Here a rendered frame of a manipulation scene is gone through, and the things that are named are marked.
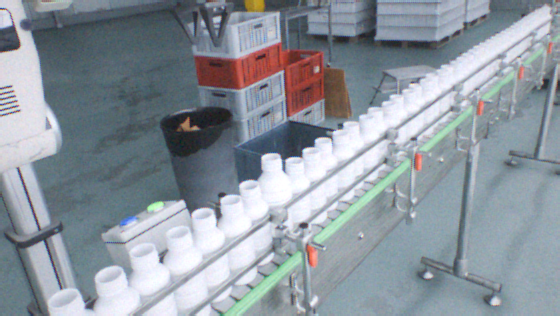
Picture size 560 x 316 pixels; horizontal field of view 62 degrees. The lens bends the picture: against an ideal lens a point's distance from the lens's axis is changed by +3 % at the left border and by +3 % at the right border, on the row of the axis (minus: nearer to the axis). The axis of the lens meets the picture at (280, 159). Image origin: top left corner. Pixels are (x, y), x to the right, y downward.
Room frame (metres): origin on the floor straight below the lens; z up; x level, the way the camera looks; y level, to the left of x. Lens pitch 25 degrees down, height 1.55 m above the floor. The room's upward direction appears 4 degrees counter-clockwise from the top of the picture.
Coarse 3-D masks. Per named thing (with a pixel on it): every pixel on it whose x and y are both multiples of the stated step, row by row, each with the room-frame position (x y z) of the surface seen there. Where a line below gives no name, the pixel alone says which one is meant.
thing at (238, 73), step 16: (272, 48) 3.52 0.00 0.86; (208, 64) 3.28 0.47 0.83; (224, 64) 3.20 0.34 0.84; (240, 64) 3.17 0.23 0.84; (256, 64) 3.33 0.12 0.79; (272, 64) 3.50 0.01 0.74; (208, 80) 3.30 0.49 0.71; (224, 80) 3.21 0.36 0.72; (240, 80) 3.15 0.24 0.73; (256, 80) 3.31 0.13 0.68
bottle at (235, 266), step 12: (228, 204) 0.69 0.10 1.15; (240, 204) 0.67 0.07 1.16; (228, 216) 0.66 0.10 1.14; (240, 216) 0.67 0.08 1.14; (228, 228) 0.65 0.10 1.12; (240, 228) 0.66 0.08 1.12; (228, 240) 0.65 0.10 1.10; (252, 240) 0.67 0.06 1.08; (228, 252) 0.65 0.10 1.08; (240, 252) 0.65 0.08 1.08; (252, 252) 0.67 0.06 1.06; (240, 264) 0.65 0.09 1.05; (252, 276) 0.66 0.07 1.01
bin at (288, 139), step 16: (272, 128) 1.58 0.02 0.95; (288, 128) 1.65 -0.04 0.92; (304, 128) 1.61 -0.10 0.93; (320, 128) 1.56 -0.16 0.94; (240, 144) 1.44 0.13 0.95; (256, 144) 1.50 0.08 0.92; (272, 144) 1.57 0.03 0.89; (288, 144) 1.64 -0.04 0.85; (304, 144) 1.61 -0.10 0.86; (240, 160) 1.41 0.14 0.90; (256, 160) 1.36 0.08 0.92; (240, 176) 1.41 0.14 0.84; (256, 176) 1.36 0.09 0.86
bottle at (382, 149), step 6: (372, 108) 1.10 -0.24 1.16; (378, 108) 1.10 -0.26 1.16; (372, 114) 1.07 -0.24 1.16; (378, 114) 1.07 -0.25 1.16; (378, 120) 1.07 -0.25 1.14; (378, 126) 1.06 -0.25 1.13; (384, 126) 1.07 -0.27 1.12; (378, 132) 1.06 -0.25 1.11; (384, 132) 1.06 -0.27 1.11; (384, 144) 1.06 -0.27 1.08; (378, 150) 1.06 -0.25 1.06; (384, 150) 1.06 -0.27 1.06; (378, 156) 1.06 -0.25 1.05; (384, 156) 1.06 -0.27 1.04; (378, 162) 1.06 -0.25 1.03; (378, 168) 1.06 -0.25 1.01
